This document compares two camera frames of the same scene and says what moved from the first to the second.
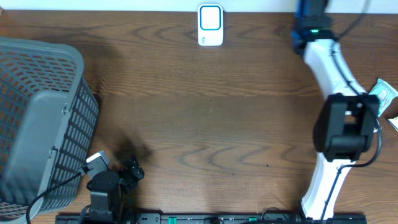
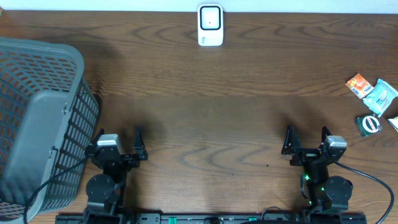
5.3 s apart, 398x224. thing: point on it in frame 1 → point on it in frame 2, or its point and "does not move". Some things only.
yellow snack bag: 393,122 does not move
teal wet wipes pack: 386,95 does not move
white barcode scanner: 210,25 does not move
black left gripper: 132,180 → 132,162
